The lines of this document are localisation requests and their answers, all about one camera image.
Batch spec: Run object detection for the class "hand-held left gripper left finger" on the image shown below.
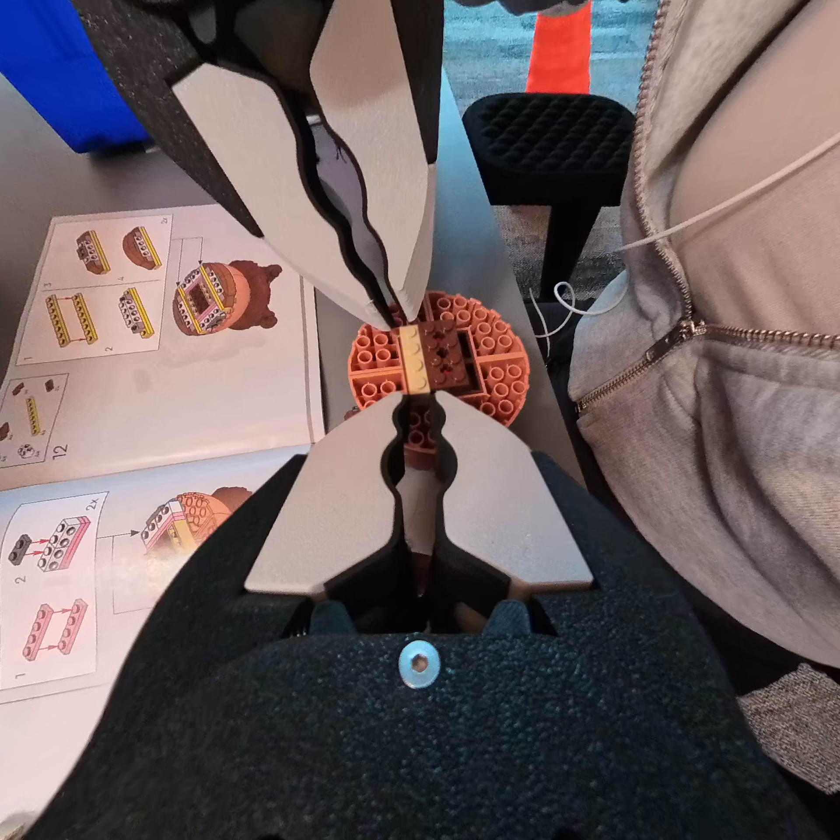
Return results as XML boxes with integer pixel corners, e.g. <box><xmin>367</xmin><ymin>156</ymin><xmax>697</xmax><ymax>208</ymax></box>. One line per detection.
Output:
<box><xmin>246</xmin><ymin>401</ymin><xmax>403</xmax><ymax>599</ymax></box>

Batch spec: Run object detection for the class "open building instruction booklet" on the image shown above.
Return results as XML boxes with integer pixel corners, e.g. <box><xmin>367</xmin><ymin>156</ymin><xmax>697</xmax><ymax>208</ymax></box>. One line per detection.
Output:
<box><xmin>0</xmin><ymin>204</ymin><xmax>326</xmax><ymax>821</ymax></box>

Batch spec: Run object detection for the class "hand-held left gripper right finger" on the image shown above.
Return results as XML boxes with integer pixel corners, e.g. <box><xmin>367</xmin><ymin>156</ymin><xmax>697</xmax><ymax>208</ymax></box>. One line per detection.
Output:
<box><xmin>434</xmin><ymin>392</ymin><xmax>594</xmax><ymax>595</ymax></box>

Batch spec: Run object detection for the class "round orange lego pot build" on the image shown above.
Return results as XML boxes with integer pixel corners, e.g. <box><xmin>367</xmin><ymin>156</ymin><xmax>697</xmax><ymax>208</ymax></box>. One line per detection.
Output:
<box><xmin>344</xmin><ymin>292</ymin><xmax>534</xmax><ymax>468</ymax></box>

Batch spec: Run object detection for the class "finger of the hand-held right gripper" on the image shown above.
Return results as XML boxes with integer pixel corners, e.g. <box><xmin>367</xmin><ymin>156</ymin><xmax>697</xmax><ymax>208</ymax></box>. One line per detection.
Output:
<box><xmin>309</xmin><ymin>0</ymin><xmax>443</xmax><ymax>324</ymax></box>
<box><xmin>175</xmin><ymin>59</ymin><xmax>396</xmax><ymax>322</ymax></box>

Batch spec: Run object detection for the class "blue plastic bin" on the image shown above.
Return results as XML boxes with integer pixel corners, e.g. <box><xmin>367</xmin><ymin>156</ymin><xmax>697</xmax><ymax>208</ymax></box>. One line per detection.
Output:
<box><xmin>0</xmin><ymin>0</ymin><xmax>153</xmax><ymax>156</ymax></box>

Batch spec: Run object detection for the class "grey desk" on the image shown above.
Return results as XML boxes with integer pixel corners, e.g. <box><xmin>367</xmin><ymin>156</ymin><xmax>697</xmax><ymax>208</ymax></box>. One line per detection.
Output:
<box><xmin>0</xmin><ymin>73</ymin><xmax>585</xmax><ymax>489</ymax></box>

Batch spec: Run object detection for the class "white cord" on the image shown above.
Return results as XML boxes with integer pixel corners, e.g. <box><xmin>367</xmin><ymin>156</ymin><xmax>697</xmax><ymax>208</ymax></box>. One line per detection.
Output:
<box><xmin>536</xmin><ymin>129</ymin><xmax>840</xmax><ymax>346</ymax></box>

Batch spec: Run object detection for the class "tan brick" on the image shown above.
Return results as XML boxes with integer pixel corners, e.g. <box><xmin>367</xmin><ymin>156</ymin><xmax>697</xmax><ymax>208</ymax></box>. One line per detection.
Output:
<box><xmin>399</xmin><ymin>329</ymin><xmax>430</xmax><ymax>393</ymax></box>

